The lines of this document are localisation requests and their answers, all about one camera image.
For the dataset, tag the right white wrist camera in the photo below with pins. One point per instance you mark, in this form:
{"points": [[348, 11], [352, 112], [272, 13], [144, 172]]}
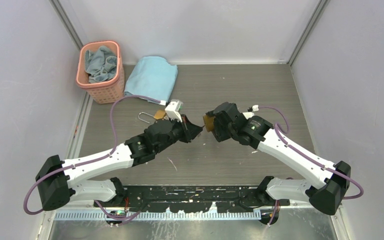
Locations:
{"points": [[251, 111]]}

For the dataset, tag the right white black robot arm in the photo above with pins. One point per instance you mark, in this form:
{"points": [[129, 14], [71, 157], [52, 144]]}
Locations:
{"points": [[324, 183]]}

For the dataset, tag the aluminium rail frame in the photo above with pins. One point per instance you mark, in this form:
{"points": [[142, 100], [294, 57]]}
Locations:
{"points": [[286, 220]]}

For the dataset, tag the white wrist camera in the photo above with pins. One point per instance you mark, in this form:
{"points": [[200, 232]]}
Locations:
{"points": [[251, 111], [172, 110]]}

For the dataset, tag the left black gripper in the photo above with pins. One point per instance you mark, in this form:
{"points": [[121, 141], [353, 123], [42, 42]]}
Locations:
{"points": [[190, 130]]}

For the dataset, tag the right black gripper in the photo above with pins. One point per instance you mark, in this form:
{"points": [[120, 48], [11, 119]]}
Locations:
{"points": [[220, 135]]}

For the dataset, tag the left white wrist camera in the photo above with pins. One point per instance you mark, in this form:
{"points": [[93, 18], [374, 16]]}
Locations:
{"points": [[172, 110]]}

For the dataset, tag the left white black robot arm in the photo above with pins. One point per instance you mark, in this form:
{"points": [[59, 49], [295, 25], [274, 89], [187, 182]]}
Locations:
{"points": [[60, 182]]}

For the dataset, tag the brass padlock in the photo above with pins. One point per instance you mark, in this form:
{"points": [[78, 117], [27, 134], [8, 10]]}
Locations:
{"points": [[159, 114], [208, 123]]}

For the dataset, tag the pink plastic laundry basket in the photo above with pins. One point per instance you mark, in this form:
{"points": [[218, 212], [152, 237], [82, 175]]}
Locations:
{"points": [[107, 91]]}

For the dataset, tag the light blue folded towel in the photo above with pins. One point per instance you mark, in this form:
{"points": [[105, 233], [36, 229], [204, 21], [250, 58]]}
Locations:
{"points": [[152, 77]]}

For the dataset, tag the grey-blue cloth in basket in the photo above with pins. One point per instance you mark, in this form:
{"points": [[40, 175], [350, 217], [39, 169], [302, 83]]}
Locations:
{"points": [[100, 65]]}

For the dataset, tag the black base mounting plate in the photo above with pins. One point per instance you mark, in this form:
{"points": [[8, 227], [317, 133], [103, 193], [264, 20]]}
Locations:
{"points": [[185, 198]]}

